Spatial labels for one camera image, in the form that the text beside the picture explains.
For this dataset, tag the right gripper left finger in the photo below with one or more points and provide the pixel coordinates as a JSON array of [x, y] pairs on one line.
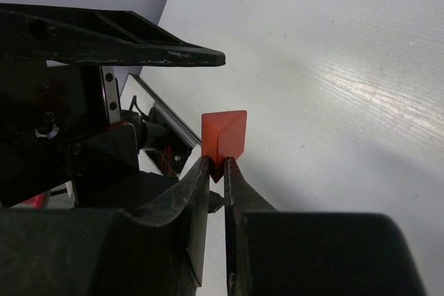
[[158, 249]]

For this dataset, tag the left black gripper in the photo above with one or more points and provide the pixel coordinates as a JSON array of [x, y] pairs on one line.
[[64, 124]]

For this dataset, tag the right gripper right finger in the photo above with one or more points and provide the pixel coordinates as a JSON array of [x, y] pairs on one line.
[[271, 252]]

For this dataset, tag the red wedge block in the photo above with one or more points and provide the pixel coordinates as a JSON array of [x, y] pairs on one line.
[[223, 134]]

